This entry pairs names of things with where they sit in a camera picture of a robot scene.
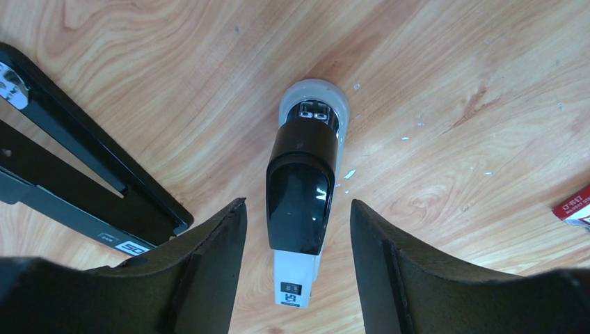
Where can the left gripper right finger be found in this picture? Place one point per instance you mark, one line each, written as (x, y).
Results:
(407, 286)

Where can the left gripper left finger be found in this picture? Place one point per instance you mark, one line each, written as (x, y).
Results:
(187, 285)

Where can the grey and black stapler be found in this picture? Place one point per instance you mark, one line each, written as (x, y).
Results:
(301, 178)

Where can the red white staple box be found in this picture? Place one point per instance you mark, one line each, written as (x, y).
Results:
(574, 210)

